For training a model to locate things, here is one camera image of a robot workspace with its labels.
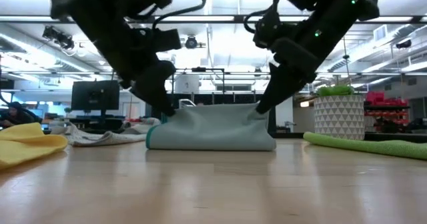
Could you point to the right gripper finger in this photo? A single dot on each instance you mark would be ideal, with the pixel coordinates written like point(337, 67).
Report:
point(287, 77)

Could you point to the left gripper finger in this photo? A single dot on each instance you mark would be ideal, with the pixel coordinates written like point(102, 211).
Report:
point(155, 87)

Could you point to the blue microfiber towel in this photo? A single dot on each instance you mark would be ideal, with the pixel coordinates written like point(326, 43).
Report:
point(213, 127)

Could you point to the green microfiber towel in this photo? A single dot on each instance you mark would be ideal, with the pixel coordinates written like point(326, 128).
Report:
point(383, 147)

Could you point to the yellow microfiber towel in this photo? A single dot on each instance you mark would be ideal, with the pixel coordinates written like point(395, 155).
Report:
point(26, 144)

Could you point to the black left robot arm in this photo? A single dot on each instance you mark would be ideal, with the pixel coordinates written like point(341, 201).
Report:
point(110, 4)

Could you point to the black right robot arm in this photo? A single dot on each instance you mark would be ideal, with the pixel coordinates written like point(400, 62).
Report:
point(333, 4)

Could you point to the grey microfiber towel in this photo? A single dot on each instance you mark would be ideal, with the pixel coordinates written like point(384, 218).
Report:
point(100, 139)

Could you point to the clear plastic bin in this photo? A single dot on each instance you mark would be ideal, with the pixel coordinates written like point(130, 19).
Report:
point(187, 103)

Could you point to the black monitor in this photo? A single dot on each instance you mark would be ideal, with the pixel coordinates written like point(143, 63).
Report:
point(95, 95)

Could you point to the succulent in patterned white pot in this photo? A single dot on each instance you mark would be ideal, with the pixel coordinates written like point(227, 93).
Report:
point(340, 117)

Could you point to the black ceiling device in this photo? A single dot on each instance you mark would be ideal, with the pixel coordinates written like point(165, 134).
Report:
point(58, 37)
point(403, 44)

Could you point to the black bar with light strips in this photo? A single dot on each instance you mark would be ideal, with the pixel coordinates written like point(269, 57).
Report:
point(207, 18)

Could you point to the red storage bins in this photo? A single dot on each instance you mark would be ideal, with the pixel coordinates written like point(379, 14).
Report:
point(383, 99)

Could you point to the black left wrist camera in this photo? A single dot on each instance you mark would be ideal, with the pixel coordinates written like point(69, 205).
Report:
point(166, 40)

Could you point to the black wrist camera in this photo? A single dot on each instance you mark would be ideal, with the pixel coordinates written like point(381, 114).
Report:
point(166, 40)
point(267, 30)

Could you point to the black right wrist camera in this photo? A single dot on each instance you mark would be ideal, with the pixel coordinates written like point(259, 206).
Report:
point(267, 30)

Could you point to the black background rig frame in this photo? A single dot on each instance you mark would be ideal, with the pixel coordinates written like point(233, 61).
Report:
point(198, 69)

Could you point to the black round camera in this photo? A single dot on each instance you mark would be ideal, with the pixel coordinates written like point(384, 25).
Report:
point(191, 42)

